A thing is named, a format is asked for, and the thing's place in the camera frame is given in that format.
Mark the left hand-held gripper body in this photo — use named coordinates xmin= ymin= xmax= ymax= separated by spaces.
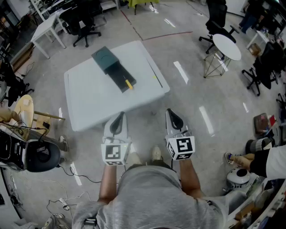
xmin=101 ymin=131 xmax=132 ymax=166

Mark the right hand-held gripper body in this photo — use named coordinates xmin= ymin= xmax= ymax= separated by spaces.
xmin=165 ymin=131 xmax=195 ymax=161

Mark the yellow handled screwdriver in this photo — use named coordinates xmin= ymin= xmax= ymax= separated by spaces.
xmin=122 ymin=75 xmax=133 ymax=90

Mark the person's right forearm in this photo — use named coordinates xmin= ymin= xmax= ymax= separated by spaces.
xmin=178 ymin=159 xmax=204 ymax=199

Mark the person's left forearm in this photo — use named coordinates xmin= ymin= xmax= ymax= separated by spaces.
xmin=98 ymin=164 xmax=119 ymax=204

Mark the person's right shoe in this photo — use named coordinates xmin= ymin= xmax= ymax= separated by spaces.
xmin=151 ymin=145 xmax=162 ymax=161

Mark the person's grey shirt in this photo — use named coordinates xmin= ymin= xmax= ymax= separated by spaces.
xmin=71 ymin=164 xmax=228 ymax=229

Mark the white dome appliance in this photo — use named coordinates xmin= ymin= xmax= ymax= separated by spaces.
xmin=226 ymin=168 xmax=251 ymax=191

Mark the black and white backpack device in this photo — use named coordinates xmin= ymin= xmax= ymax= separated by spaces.
xmin=0 ymin=129 xmax=61 ymax=173

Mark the white power strip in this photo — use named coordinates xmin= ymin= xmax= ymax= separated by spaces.
xmin=59 ymin=198 xmax=70 ymax=211

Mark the red brown bag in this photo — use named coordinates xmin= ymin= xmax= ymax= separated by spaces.
xmin=253 ymin=113 xmax=279 ymax=137

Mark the round wooden table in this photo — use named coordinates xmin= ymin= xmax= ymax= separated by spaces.
xmin=13 ymin=94 xmax=66 ymax=139

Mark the round white side table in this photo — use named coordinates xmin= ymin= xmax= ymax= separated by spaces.
xmin=203 ymin=34 xmax=242 ymax=79

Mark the black office chair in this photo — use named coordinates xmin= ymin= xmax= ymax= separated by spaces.
xmin=0 ymin=62 xmax=35 ymax=108
xmin=59 ymin=0 xmax=102 ymax=48
xmin=241 ymin=41 xmax=286 ymax=97
xmin=198 ymin=0 xmax=240 ymax=54

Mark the white desk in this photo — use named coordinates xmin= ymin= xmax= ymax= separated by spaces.
xmin=30 ymin=13 xmax=67 ymax=59

